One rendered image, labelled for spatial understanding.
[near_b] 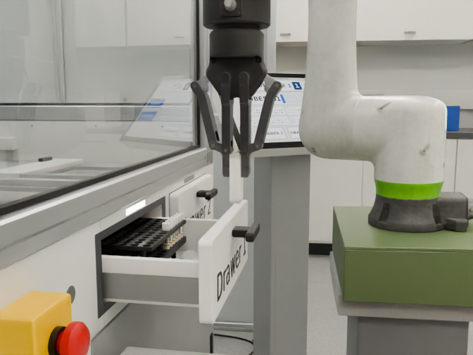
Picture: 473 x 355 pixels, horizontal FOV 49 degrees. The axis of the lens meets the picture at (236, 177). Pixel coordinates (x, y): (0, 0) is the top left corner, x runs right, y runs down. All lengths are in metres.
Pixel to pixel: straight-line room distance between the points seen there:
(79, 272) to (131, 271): 0.08
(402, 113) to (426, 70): 3.52
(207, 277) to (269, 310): 1.21
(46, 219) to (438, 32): 3.79
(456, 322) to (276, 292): 0.90
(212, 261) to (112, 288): 0.15
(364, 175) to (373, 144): 2.73
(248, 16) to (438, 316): 0.61
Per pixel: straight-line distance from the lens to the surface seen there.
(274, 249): 1.80
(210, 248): 0.65
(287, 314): 1.90
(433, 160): 1.02
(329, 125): 1.05
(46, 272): 0.60
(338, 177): 3.73
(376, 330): 1.05
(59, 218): 0.62
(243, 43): 0.71
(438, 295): 0.96
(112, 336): 0.79
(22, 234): 0.56
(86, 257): 0.68
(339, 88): 1.07
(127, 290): 0.72
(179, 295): 0.70
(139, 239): 0.78
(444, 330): 1.07
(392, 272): 0.93
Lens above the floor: 1.10
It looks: 8 degrees down
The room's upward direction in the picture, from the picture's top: straight up
